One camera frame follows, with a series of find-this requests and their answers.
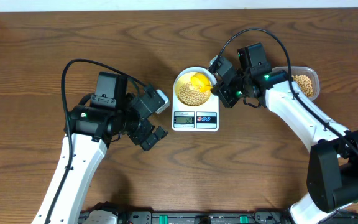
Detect yellow measuring scoop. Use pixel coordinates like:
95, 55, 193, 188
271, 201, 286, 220
191, 73, 212, 93

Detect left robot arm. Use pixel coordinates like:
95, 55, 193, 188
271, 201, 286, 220
33, 72, 170, 223

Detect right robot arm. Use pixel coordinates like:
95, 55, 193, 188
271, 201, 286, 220
208, 43, 358, 223

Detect white digital kitchen scale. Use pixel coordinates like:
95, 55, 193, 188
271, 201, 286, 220
172, 67, 219, 132

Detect soybeans in bowl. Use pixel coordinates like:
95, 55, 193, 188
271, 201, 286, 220
177, 82, 211, 106

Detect yellow plastic bowl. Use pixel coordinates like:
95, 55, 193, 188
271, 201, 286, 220
175, 72, 212, 106

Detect soybeans in container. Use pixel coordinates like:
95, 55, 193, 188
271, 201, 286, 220
293, 74, 313, 97

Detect clear plastic container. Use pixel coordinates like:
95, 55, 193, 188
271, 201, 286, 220
271, 65, 321, 102

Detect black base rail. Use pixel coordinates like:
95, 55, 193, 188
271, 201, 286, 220
77, 202, 292, 224

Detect left black cable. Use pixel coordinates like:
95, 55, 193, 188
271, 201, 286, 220
44, 58, 155, 224

